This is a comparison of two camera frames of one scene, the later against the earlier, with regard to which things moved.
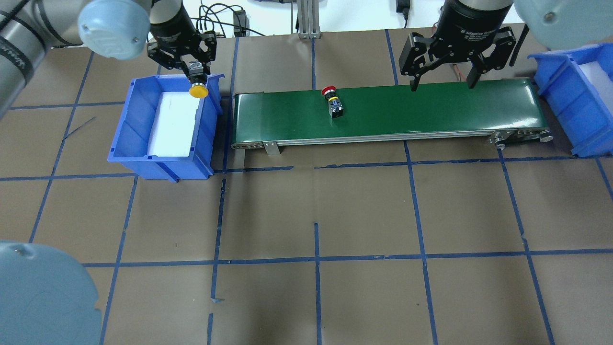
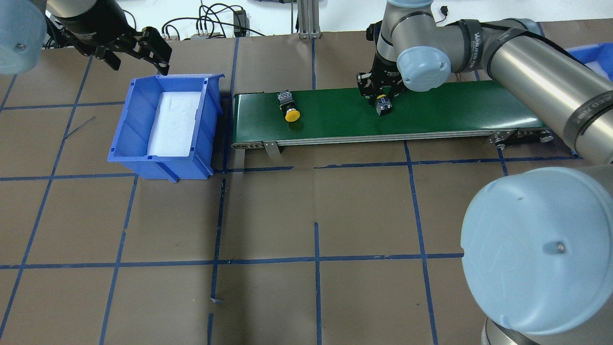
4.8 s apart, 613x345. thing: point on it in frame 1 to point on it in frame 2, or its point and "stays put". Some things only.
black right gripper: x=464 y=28 to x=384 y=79
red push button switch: x=335 y=107 to x=383 y=105
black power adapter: x=241 y=24 stays put
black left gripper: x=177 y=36 to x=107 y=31
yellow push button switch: x=198 y=79 to x=287 y=104
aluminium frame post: x=309 y=19 stays put
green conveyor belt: x=494 y=110 stays put
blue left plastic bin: x=164 y=132 stays put
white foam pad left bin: x=174 y=124 stays put
